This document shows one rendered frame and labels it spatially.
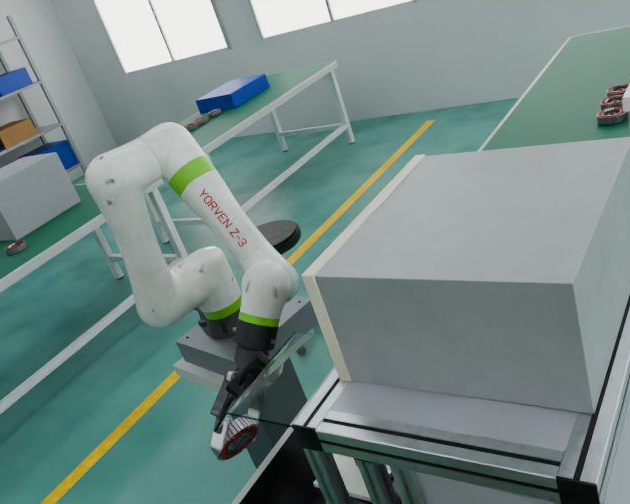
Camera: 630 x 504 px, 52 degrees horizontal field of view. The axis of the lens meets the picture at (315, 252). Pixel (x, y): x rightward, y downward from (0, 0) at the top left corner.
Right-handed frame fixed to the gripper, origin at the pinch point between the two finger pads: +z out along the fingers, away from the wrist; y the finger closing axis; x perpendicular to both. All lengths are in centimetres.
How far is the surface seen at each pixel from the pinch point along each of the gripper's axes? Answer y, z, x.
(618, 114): -154, -119, 41
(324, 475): 24.6, -9.3, 35.8
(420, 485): 28, -15, 53
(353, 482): -1.1, -0.3, 29.9
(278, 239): -136, -44, -92
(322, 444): 32, -16, 38
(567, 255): 35, -51, 67
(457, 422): 30, -26, 57
